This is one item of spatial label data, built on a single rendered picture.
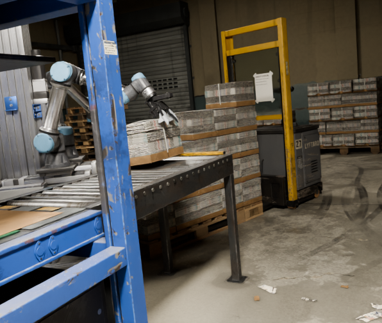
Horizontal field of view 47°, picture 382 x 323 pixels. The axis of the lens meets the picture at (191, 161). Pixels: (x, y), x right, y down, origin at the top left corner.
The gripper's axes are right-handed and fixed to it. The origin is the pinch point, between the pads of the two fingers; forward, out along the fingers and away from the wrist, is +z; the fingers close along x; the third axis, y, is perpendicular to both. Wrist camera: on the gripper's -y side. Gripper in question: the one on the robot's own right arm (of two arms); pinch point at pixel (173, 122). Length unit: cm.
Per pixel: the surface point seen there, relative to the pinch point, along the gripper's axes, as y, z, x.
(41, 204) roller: 20, 14, 95
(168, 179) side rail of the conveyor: -4, 31, 46
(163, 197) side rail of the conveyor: 0, 37, 52
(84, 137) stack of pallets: 468, -258, -529
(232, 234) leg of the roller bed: 26, 71, -27
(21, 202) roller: 30, 8, 95
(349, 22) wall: -70, -110, -745
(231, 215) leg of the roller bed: 20, 61, -27
